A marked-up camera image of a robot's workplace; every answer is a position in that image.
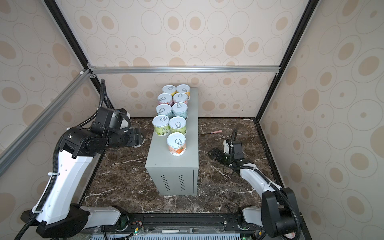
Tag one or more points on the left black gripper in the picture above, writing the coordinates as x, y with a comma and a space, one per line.
137, 137

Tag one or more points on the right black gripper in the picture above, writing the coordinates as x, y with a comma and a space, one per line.
216, 151

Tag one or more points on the white can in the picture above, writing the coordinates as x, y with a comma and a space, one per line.
164, 109

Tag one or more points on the pink can front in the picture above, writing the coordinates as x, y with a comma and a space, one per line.
165, 98

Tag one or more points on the pink can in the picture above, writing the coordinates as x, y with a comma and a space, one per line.
165, 98
180, 98

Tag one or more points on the brown can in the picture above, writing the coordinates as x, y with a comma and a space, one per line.
177, 144

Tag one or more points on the yellow can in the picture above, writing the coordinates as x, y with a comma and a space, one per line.
169, 89
184, 89

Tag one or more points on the grey green can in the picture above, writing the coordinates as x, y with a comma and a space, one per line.
180, 110

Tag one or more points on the orange can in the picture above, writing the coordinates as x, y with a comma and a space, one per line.
137, 146

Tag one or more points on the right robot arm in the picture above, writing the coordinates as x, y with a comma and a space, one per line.
279, 214

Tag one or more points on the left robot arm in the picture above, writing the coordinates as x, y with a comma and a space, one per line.
55, 216

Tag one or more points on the horizontal aluminium bar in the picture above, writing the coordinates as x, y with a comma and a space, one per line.
184, 70

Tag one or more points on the grey metal cabinet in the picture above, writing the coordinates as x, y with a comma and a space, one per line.
177, 175

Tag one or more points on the diagonal aluminium bar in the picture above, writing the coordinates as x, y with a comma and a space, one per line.
21, 142

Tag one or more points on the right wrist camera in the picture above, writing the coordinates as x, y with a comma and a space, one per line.
227, 145

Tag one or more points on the pink handled tool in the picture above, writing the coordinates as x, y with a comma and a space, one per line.
215, 132

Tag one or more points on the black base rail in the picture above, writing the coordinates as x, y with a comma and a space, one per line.
214, 226

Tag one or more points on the white handled fork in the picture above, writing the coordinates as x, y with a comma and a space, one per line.
174, 231

